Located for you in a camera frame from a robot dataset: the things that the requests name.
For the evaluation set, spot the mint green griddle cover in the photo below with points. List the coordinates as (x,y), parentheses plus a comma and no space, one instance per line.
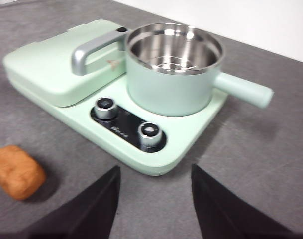
(46,67)

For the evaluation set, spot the brown potato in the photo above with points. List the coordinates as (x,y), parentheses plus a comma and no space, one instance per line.
(17,171)

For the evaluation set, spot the silver control knob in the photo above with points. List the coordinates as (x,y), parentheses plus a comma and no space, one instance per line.
(150,134)
(106,108)

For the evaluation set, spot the mint green breakfast machine base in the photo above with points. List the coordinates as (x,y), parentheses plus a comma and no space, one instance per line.
(186,129)

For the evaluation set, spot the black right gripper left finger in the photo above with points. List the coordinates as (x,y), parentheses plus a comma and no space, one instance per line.
(86,214)

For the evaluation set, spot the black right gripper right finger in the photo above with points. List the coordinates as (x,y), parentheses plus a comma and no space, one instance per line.
(221,214)

